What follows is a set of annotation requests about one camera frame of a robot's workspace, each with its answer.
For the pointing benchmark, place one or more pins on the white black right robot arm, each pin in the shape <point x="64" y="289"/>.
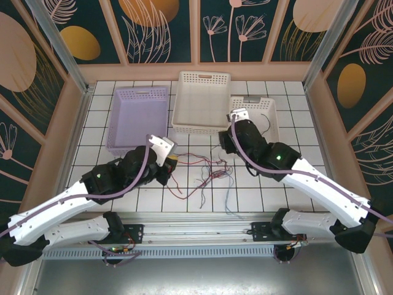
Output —
<point x="325" y="193"/>

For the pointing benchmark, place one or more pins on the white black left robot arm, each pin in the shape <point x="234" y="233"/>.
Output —
<point x="46" y="212"/>

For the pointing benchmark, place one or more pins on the small white plastic basket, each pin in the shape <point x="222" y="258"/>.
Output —
<point x="261" y="107"/>

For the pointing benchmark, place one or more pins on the purple plastic basket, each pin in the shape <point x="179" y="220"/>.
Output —
<point x="138" y="113"/>

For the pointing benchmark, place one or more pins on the large white plastic basket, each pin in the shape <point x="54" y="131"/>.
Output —
<point x="199" y="104"/>

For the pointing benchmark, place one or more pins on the grey metal base sheet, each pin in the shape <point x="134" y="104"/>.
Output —
<point x="196" y="276"/>

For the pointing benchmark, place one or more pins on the aluminium side rail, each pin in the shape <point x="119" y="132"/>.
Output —
<point x="71" y="147"/>
<point x="325" y="147"/>

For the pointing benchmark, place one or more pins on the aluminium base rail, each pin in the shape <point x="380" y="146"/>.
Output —
<point x="196" y="229"/>

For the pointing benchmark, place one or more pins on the aluminium frame post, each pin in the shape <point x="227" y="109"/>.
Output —
<point x="327" y="46"/>
<point x="58" y="46"/>

